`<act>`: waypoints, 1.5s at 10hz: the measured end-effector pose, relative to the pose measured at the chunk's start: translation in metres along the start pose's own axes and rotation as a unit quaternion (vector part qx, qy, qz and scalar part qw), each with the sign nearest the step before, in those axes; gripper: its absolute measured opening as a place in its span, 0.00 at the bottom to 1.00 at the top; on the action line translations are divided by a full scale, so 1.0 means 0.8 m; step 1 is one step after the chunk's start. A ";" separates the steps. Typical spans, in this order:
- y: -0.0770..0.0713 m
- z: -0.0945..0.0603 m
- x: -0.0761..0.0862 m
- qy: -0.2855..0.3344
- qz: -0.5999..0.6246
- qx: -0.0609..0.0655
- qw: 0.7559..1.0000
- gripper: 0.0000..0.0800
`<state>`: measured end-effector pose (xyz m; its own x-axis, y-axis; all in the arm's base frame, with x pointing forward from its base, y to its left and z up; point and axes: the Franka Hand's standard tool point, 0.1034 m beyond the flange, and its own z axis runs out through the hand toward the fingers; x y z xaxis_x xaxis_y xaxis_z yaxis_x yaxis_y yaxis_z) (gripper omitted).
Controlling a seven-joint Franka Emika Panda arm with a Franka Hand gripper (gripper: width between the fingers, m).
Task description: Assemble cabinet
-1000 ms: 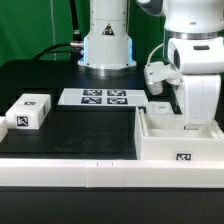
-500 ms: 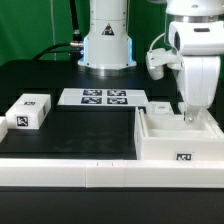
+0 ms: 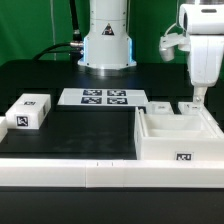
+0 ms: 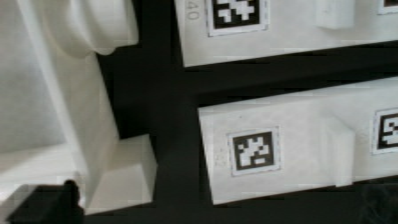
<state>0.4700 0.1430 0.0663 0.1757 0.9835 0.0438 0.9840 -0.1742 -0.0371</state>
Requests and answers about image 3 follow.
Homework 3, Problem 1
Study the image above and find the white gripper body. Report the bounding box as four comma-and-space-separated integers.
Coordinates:
179, 3, 224, 87

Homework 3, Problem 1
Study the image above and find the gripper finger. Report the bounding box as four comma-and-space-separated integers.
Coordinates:
193, 86, 207, 105

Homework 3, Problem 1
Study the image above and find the white small door part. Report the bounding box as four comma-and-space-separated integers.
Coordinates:
178, 102, 203, 115
146, 101, 173, 115

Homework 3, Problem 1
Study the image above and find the white cabinet body box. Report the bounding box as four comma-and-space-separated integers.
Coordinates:
134, 108, 224, 161

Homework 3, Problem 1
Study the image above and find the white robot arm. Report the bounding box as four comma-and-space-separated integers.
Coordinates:
78, 0, 224, 104

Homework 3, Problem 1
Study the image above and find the white flat tagged top panel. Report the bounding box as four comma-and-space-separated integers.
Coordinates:
58, 88, 148, 106

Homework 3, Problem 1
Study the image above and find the white tagged block left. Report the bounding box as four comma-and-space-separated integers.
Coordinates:
5, 94, 51, 129

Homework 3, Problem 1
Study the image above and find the black thick cable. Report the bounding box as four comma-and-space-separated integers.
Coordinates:
32, 0, 85, 61

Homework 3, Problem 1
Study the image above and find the thin white cable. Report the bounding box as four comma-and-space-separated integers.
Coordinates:
49, 0, 56, 61

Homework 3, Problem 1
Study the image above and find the white left fence rail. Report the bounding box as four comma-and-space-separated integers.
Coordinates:
0, 116, 8, 143

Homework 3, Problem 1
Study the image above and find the white fence rail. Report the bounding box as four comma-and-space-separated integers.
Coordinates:
0, 116, 8, 143
0, 158, 224, 188

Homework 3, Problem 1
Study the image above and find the white front fence rail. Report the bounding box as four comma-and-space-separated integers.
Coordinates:
0, 158, 224, 188

